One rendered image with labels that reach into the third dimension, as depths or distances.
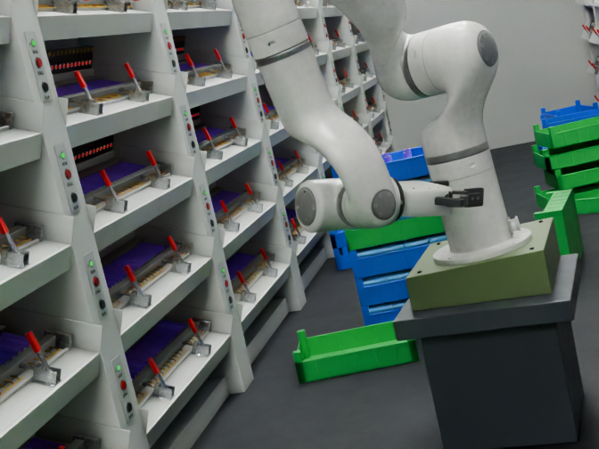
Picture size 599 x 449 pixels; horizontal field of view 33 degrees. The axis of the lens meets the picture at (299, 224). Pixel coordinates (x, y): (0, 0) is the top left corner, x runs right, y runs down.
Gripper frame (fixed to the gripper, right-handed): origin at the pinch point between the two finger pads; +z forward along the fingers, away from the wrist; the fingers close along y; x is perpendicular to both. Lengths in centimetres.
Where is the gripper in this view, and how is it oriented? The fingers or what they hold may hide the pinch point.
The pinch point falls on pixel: (460, 192)
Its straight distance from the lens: 178.4
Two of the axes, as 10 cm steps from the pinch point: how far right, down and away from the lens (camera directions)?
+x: 0.1, -9.8, -1.9
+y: 5.2, 1.7, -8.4
